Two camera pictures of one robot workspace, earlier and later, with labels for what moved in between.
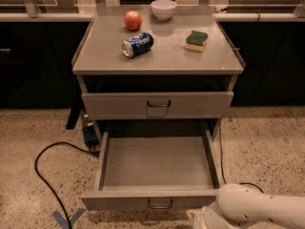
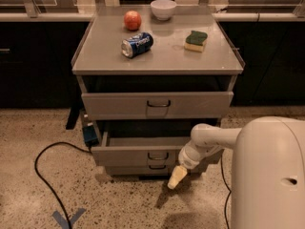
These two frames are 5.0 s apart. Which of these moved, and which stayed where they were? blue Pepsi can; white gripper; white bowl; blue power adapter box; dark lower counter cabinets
Moved: white gripper
Stayed: blue Pepsi can; dark lower counter cabinets; blue power adapter box; white bowl
